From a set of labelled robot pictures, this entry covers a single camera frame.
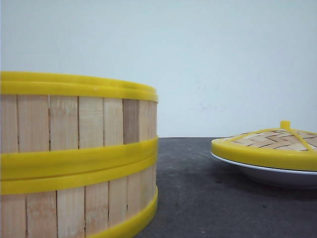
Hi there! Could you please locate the bamboo steamer basket one bun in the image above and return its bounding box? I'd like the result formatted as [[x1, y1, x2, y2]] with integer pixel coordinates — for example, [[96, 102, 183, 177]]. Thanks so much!
[[0, 71, 158, 190]]

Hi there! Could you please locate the bamboo steamer basket yellow rim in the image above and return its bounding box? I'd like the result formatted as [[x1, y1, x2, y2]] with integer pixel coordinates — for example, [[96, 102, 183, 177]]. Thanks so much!
[[0, 166, 158, 238]]

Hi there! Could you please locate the woven bamboo steamer lid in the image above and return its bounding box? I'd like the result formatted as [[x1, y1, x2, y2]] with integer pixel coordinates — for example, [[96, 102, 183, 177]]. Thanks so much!
[[211, 120, 317, 172]]

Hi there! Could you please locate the white plate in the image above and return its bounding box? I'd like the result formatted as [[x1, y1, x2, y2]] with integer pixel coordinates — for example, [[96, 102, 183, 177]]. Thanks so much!
[[211, 153, 317, 189]]

